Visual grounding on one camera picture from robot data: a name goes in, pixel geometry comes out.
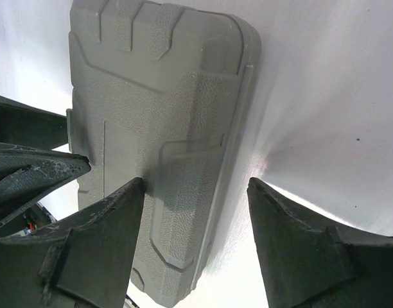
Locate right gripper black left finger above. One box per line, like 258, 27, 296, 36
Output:
0, 178, 145, 307

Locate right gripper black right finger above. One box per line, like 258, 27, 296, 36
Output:
247, 178, 393, 307

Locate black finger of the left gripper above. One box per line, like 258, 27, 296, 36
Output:
0, 96, 68, 150
0, 142, 91, 230

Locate grey plastic tool case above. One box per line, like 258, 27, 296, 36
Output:
67, 1, 261, 307

